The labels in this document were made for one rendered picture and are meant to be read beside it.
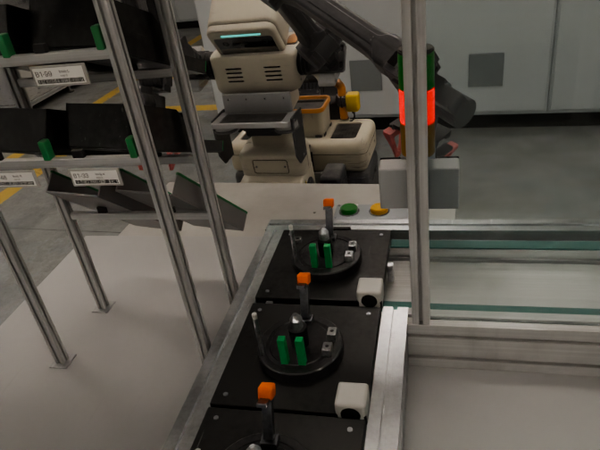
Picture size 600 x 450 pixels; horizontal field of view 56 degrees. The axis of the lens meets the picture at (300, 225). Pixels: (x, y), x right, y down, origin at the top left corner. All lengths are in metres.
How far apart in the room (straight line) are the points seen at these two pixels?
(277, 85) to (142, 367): 0.95
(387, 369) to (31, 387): 0.70
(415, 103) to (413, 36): 0.09
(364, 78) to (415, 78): 3.33
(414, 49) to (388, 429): 0.52
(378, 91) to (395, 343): 3.29
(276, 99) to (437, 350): 0.98
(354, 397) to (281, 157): 1.13
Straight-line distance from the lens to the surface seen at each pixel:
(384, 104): 4.17
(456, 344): 1.03
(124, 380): 1.17
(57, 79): 0.89
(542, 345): 1.04
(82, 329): 1.34
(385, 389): 0.91
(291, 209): 1.57
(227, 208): 1.19
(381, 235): 1.21
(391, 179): 0.88
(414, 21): 0.78
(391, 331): 1.00
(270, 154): 1.86
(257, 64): 1.75
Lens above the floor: 1.63
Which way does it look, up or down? 31 degrees down
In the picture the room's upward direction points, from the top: 9 degrees counter-clockwise
